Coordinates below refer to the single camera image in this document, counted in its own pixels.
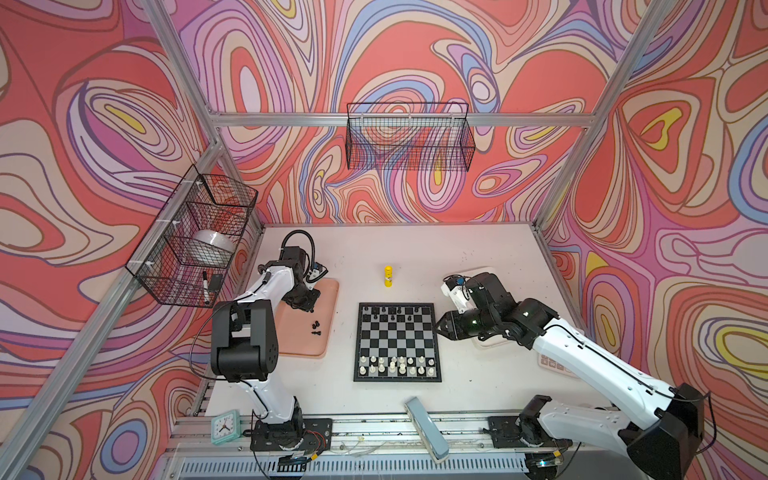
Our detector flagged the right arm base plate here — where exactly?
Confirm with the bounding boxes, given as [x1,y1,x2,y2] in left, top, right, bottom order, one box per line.
[482,416,574,450]

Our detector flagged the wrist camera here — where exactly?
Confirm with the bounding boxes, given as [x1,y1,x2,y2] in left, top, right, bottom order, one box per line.
[305,262,328,283]
[441,274,475,314]

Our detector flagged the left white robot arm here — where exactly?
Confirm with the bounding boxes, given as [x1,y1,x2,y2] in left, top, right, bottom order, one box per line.
[210,246,320,429]

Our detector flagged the white plastic tray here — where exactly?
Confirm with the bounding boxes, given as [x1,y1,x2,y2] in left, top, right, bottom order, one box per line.
[457,271,518,345]

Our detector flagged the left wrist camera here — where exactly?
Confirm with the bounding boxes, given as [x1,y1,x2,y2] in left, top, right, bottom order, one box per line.
[305,262,328,283]

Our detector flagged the left black wire basket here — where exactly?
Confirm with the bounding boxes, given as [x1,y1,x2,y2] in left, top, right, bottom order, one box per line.
[125,166,258,308]

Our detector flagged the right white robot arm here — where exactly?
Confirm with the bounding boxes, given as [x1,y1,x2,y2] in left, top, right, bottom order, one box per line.
[435,272,709,479]

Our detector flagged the black marker pen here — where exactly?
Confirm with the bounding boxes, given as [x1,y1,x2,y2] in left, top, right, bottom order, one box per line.
[202,271,210,305]

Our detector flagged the green alarm clock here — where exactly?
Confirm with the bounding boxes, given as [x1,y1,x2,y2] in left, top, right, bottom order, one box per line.
[210,410,242,445]

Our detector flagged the black and silver chessboard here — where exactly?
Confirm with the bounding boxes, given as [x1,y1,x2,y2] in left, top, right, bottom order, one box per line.
[353,302,442,383]

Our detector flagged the pink calculator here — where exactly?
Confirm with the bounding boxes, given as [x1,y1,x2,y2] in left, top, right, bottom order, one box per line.
[538,353,577,378]

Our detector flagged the back black wire basket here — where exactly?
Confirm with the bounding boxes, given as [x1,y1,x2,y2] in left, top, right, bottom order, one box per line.
[345,100,476,172]

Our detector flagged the black wire basket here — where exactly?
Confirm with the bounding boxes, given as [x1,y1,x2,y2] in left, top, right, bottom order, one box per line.
[125,166,258,308]
[345,100,476,172]

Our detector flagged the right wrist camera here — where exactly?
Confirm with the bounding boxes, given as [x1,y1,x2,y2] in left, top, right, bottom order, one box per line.
[441,274,475,314]

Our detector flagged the pink plastic tray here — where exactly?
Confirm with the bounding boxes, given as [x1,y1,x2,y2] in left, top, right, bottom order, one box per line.
[275,279,340,359]

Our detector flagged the silver tape roll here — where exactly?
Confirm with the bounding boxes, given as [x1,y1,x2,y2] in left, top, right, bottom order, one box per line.
[190,229,236,261]

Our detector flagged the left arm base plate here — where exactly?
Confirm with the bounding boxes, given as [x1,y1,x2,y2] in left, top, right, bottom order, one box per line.
[250,418,333,454]

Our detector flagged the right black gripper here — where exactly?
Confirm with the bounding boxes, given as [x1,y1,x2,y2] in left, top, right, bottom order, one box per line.
[432,307,498,341]

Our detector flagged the grey stapler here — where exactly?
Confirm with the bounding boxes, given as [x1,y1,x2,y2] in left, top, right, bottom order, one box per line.
[404,397,450,464]

